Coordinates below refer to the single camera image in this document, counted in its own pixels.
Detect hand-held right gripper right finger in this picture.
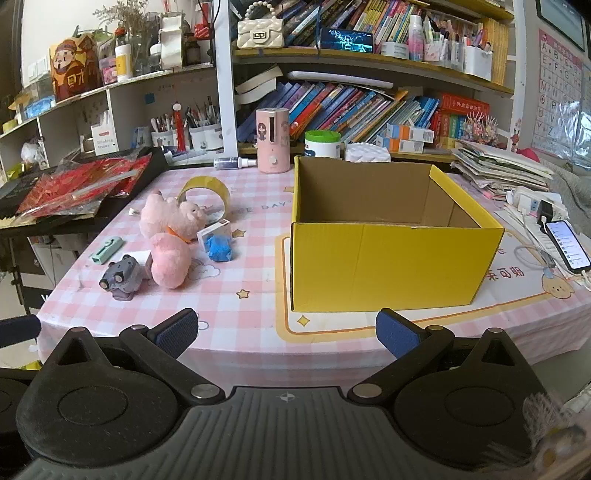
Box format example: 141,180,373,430
347,308,539,407

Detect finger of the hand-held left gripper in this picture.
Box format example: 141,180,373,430
0,315,42,350

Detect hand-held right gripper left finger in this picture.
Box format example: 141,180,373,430
46,308,225,408

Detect yellow cardboard box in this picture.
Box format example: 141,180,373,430
290,155,505,313

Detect pink plush toy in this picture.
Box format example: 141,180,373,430
140,192,209,290

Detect grey toy robot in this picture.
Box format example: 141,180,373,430
100,255,140,303

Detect blue wad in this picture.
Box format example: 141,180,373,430
206,235,234,262

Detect small white box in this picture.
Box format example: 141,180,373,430
197,220,232,250

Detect mint green correction tape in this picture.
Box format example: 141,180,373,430
89,236,123,267

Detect yellow tape roll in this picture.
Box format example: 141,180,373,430
177,176,231,219

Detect white drawer cabinet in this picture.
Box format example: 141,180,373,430
28,233,90,289

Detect pink checkered tablecloth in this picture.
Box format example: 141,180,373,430
36,157,591,377

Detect cream cartoon desk mat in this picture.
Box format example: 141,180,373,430
276,230,591,343

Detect red foil packets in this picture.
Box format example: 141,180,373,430
15,154,154,219

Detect black electronic keyboard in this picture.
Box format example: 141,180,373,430
0,147,170,237

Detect white quilted pouch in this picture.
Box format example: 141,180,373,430
346,143,392,164

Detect white orange medicine box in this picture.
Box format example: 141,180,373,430
376,135,424,154
386,123,435,143

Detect black smartphone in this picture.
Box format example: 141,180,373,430
544,220,591,273

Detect small printed pen cup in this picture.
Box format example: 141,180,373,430
151,115,175,149

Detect stack of papers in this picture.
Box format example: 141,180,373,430
451,140,556,202

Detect large white pen cup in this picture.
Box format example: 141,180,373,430
203,99,224,151

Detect white jar green lid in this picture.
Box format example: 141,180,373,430
304,130,342,160

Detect red tassel ornament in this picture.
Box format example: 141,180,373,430
171,102,186,152

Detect pink humidifier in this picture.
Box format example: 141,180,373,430
256,108,291,174

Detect colourful candy bouquet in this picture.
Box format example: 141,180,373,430
461,110,500,147

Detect grey cloth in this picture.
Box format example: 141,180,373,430
549,161,591,222

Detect blue packet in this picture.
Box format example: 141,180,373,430
24,98,60,120

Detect red boxed book set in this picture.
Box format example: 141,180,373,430
433,93,491,149

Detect white shelf unit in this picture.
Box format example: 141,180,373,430
0,62,220,160

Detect row of leaning books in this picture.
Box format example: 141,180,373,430
235,79,440,145

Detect open thick book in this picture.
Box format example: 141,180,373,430
235,65,285,105

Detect white flat board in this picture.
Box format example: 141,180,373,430
286,70,396,91

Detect fortune god gift box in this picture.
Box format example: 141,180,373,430
48,36,101,103

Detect pink packet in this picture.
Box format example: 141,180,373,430
99,55,119,85

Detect white bottle yellow label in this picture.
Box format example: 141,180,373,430
115,44,134,82

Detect wooden bookshelf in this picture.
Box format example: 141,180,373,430
215,0,520,162

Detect white pen holder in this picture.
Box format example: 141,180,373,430
462,28,494,82

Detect pink pen holder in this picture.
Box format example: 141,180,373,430
423,18,463,71

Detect white curved stand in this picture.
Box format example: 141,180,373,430
158,11,186,68

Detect pink white bottle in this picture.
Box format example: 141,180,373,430
408,14,425,62

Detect smartphone with lit screen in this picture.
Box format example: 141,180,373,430
320,28,375,54

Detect yellow book stack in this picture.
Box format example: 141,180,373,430
488,17,509,87

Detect cream quilted handbag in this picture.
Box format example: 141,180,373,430
236,1,285,50

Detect row of colourful shelf books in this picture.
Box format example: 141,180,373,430
277,0,465,48

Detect dried flower bunch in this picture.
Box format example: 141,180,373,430
93,0,160,77

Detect dark framed screen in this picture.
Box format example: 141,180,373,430
536,0,588,52

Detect white charging cable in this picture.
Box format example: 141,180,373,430
513,244,591,289

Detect white wall switch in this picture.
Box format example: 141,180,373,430
26,56,50,80

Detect alphabet wall poster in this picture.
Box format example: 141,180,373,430
530,28,586,154

